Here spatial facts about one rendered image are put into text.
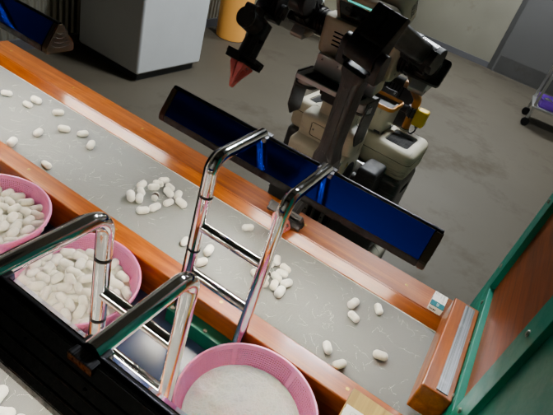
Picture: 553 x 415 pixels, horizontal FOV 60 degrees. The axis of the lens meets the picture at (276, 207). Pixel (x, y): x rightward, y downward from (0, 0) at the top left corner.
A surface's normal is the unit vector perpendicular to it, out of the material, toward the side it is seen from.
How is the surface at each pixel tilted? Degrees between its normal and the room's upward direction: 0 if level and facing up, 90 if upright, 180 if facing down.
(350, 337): 0
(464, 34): 90
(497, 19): 90
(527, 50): 90
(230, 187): 0
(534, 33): 90
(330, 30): 98
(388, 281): 0
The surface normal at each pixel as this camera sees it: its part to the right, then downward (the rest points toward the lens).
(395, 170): -0.53, 0.37
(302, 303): 0.26, -0.78
